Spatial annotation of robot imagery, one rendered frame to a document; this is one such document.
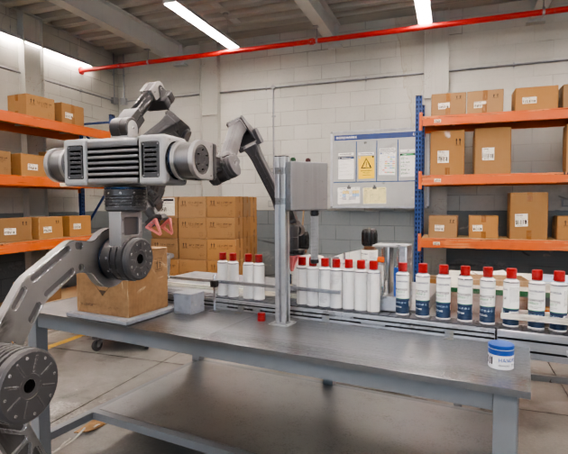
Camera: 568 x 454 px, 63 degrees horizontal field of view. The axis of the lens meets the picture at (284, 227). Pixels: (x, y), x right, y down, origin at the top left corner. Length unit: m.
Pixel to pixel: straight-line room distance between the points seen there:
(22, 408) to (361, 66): 5.95
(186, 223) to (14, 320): 4.30
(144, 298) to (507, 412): 1.40
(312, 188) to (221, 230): 3.66
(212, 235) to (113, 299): 3.51
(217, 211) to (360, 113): 2.39
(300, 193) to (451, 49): 4.95
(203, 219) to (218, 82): 2.49
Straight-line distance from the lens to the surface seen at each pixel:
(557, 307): 1.80
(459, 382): 1.42
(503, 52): 6.55
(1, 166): 5.64
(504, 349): 1.52
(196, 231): 5.56
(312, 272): 1.94
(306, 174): 1.83
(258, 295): 2.09
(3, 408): 1.28
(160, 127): 1.99
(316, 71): 6.77
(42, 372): 1.33
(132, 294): 2.01
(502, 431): 1.48
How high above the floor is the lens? 1.32
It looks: 3 degrees down
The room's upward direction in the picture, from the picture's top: straight up
